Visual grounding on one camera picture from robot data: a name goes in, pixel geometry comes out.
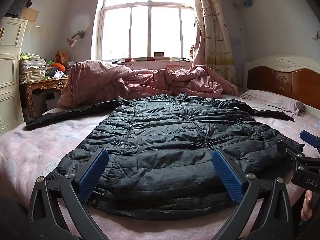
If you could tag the pink pillow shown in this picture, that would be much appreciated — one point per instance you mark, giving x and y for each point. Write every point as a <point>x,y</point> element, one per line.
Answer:
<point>272,101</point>

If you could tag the blue plush toy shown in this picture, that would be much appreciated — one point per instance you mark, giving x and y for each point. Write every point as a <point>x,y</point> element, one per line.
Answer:
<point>248,3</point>

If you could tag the stack of papers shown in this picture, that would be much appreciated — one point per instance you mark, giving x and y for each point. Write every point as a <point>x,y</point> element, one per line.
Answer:
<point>31,68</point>

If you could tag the wooden bed headboard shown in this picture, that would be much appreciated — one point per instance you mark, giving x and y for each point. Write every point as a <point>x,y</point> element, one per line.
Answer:
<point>287,80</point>

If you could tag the white storage box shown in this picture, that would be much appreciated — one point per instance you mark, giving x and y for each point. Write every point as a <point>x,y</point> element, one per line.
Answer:
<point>51,101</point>

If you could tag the white cabinet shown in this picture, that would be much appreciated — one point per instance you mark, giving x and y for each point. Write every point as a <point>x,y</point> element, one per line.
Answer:
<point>10,67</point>

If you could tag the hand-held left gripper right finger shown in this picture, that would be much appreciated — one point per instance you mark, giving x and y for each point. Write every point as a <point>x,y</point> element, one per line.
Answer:
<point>228,177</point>

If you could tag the person's right hand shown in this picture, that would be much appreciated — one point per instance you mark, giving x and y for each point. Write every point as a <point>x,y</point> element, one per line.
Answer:
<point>306,205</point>

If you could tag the pink quilt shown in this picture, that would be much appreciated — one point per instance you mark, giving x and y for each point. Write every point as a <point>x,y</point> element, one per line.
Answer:
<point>140,80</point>

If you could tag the books on windowsill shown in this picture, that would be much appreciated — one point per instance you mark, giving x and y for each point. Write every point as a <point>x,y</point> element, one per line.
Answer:
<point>162,56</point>

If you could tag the carved wooden desk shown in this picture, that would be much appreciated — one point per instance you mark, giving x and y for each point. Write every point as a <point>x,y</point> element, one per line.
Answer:
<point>50,83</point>

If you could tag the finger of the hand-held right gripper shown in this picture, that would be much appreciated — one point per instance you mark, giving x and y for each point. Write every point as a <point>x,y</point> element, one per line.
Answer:
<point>308,136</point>
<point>287,150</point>

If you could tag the black puffer jacket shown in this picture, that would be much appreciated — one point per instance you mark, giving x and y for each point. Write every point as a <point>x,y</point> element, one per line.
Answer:
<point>162,135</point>

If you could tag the pink wall lamp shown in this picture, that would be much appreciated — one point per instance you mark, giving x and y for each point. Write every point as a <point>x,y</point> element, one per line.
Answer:
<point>72,41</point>

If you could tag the orange plush toy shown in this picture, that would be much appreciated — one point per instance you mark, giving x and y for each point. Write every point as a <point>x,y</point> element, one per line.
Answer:
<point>59,66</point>

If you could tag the floral pink curtain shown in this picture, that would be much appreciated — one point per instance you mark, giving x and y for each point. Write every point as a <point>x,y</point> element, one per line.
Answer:
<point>215,35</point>

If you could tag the pink bed sheet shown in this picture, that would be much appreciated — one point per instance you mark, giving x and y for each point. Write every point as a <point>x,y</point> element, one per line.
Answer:
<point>32,152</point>

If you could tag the white framed window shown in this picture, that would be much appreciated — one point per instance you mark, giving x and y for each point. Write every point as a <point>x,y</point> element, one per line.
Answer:
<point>147,27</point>

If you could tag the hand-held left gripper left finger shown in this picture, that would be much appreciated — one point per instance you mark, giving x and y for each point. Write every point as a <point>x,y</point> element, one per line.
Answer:
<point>91,177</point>

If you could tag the paper wall poster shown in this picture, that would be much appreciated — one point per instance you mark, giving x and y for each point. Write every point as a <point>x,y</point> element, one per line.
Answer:
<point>31,14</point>

